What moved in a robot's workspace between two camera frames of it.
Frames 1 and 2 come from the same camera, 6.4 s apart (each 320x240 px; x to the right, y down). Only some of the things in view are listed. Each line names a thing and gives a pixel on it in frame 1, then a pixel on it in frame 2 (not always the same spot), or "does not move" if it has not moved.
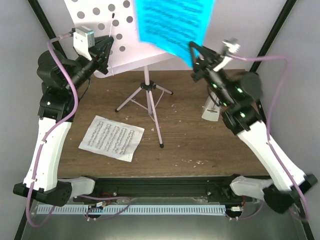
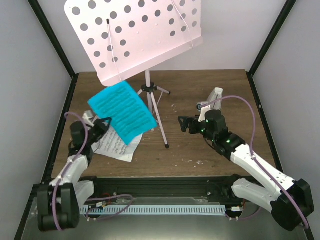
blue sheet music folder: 172,24 -> 122,105
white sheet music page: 111,139 does not move
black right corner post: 267,44 does not move
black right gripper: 198,64 -> 193,120
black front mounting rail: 218,188 does not move
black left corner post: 47,27 does not move
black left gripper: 101,45 -> 98,123
